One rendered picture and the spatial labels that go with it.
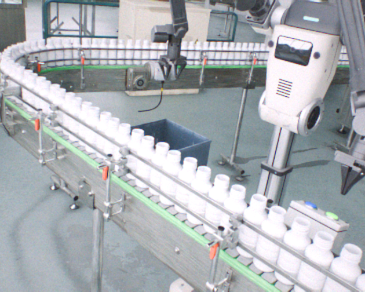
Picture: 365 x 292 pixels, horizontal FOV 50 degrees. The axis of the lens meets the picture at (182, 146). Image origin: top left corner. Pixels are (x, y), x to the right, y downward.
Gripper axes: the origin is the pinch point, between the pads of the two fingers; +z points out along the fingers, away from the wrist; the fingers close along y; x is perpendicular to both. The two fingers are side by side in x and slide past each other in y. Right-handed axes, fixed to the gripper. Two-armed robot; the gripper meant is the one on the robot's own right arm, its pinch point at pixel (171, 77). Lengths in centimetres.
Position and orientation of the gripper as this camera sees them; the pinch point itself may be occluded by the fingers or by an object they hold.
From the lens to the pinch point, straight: 172.0
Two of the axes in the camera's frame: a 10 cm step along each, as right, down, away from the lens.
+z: -1.1, 9.0, 4.2
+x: 6.8, 3.8, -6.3
